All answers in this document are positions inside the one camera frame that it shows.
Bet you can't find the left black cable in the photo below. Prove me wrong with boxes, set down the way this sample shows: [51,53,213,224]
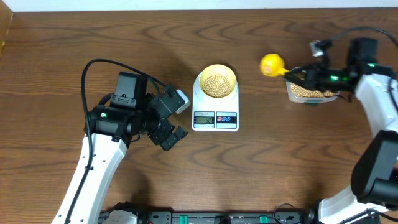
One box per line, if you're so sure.
[63,58,175,224]

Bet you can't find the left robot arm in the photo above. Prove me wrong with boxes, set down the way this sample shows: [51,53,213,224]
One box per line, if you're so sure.
[53,72,190,223]

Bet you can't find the yellow measuring scoop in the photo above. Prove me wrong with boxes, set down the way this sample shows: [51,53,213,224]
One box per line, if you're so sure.
[260,54,289,77]

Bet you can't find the green tape strip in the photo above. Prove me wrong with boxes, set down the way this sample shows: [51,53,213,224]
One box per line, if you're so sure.
[304,102,319,106]

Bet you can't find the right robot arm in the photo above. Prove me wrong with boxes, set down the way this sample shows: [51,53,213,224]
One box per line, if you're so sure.
[285,37,397,223]

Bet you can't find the soybeans in container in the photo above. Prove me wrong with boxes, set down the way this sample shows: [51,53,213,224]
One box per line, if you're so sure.
[290,83,335,98]

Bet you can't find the clear plastic container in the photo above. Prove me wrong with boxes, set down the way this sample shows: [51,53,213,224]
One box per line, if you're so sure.
[286,81,338,103]

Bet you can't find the white digital kitchen scale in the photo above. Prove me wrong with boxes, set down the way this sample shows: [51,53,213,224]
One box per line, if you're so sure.
[192,65,239,132]

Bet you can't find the soybeans in bowl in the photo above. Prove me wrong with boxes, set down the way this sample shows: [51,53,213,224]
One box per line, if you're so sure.
[202,74,233,98]

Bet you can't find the yellow plastic bowl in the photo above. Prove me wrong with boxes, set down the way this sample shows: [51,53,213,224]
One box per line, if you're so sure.
[199,64,237,98]

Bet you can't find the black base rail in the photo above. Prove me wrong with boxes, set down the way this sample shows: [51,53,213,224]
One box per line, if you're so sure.
[97,202,315,224]

